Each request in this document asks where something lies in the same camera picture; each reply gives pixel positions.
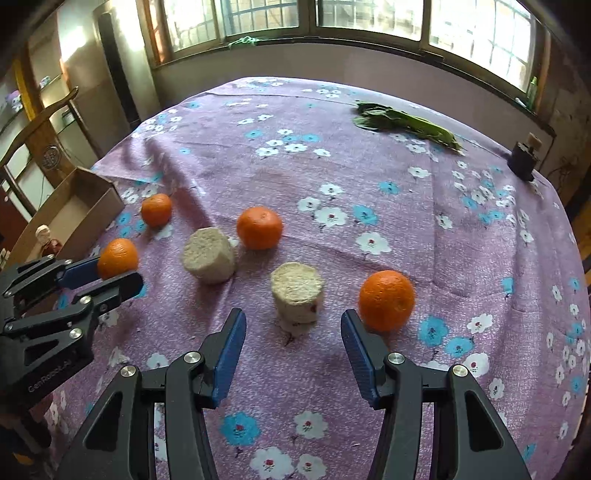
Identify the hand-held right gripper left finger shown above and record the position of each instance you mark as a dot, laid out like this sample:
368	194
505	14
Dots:
228	355

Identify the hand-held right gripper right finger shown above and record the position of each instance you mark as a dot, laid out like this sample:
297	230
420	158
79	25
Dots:
362	360

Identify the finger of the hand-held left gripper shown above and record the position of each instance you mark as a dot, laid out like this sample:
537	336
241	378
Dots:
81	273
122	286

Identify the small orange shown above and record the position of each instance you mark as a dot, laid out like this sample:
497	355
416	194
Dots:
259	227
117	258
157	210

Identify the large orange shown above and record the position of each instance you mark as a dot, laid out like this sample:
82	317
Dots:
388	300

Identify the beige sugarcane chunk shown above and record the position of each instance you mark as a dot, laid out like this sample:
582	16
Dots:
297	295
207	255

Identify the small figurine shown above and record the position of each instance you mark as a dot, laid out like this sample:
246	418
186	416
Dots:
46	240

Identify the cardboard box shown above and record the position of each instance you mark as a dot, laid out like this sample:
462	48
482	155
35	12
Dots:
69	212

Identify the wooden chair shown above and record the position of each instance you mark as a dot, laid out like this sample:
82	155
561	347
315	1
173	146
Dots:
48	157

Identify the purple floral tablecloth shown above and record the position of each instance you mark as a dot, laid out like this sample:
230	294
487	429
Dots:
323	184

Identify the tall black panel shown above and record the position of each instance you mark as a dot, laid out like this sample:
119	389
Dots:
115	69

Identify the green leafy vegetable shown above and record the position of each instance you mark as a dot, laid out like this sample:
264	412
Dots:
406	123

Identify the black cylinder with cork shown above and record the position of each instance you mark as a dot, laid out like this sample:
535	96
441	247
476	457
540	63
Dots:
523	161

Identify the green sprig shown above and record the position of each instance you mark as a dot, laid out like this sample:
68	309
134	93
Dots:
244	41

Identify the green bottle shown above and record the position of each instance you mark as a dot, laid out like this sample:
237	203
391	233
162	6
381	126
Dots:
533	90

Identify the window with metal grille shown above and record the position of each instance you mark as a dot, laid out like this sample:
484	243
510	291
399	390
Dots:
323	18

